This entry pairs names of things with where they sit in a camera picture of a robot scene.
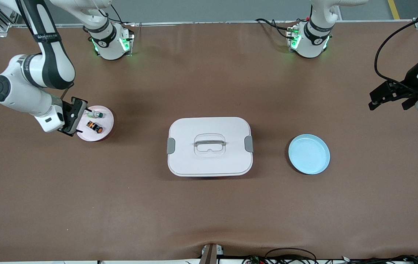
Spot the orange push-button switch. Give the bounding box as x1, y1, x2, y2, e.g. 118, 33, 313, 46
86, 120, 103, 134

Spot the pink round plate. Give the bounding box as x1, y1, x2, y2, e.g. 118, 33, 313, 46
76, 105, 115, 142

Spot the light blue round plate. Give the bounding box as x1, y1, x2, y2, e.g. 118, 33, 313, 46
288, 133, 331, 175

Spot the white lidded storage box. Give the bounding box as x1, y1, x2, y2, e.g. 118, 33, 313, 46
166, 117, 254, 177

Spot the brown table cover mat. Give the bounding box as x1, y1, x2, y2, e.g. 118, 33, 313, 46
0, 21, 418, 261

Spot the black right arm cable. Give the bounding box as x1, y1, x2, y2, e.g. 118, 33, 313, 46
60, 81, 75, 100

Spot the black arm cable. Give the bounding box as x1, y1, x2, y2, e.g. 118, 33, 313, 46
374, 0, 418, 88
60, 81, 75, 100

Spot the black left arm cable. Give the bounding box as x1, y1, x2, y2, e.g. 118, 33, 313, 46
374, 0, 418, 88

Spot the black base cable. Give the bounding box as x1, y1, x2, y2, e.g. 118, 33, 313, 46
255, 18, 297, 39

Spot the silver table edge rail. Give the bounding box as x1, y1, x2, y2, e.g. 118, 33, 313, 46
9, 20, 418, 28

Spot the black cable bundle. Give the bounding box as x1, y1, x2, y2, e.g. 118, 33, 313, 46
242, 254, 418, 264

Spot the camera mount post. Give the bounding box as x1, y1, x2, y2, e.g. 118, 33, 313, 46
200, 243, 225, 264

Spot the black looped cable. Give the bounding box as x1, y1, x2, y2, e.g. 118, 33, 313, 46
264, 247, 318, 264

